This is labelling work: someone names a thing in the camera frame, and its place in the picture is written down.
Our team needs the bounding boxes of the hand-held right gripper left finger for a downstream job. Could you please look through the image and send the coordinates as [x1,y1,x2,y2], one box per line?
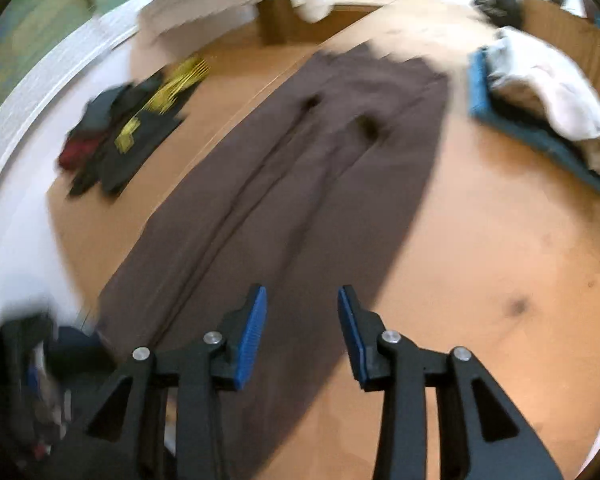
[50,283,268,480]

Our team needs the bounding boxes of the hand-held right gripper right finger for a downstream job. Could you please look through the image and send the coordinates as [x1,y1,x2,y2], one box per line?
[336,285,566,480]

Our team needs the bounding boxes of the brown sweater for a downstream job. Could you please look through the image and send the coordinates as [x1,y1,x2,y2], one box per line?
[95,42,453,480]

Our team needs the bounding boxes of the person's dark trousers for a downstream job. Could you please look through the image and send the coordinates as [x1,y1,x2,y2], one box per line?
[47,325,118,376]

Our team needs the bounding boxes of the red cloth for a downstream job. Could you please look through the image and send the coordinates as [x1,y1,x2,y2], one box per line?
[57,135,103,171]

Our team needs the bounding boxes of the black garment with yellow print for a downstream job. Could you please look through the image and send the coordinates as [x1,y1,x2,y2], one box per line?
[67,105,186,198]

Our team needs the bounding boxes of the dark green cloth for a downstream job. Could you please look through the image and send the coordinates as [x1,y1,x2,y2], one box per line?
[77,82,146,136]

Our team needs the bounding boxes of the black yellow-striped cloth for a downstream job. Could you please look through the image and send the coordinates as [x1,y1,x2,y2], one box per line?
[140,56,213,116]

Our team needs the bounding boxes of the black folded cloth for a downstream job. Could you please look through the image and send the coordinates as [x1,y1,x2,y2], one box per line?
[490,92,596,171]

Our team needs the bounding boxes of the blue folded cloth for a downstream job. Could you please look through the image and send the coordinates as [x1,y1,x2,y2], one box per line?
[467,47,600,198]

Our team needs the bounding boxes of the small wooden table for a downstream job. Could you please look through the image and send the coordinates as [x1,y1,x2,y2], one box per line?
[255,0,381,46]

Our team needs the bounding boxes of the landscape wall painting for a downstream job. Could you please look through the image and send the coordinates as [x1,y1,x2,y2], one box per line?
[0,0,181,133]

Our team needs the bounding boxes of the black drawstring bag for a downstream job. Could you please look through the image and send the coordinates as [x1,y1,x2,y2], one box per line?
[472,0,526,28]

